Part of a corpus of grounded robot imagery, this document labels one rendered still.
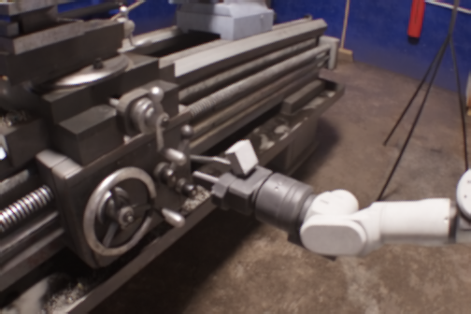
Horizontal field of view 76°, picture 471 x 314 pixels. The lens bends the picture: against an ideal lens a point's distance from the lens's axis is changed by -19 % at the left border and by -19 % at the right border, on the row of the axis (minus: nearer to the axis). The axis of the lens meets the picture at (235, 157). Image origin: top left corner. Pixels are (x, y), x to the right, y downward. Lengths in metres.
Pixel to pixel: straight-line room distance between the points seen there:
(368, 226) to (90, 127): 0.53
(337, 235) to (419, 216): 0.13
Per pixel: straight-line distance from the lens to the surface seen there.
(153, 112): 0.72
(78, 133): 0.71
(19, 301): 1.07
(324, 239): 0.56
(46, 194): 0.82
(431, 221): 0.54
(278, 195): 0.59
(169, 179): 0.89
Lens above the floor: 1.19
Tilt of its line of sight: 32 degrees down
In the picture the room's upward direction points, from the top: 3 degrees clockwise
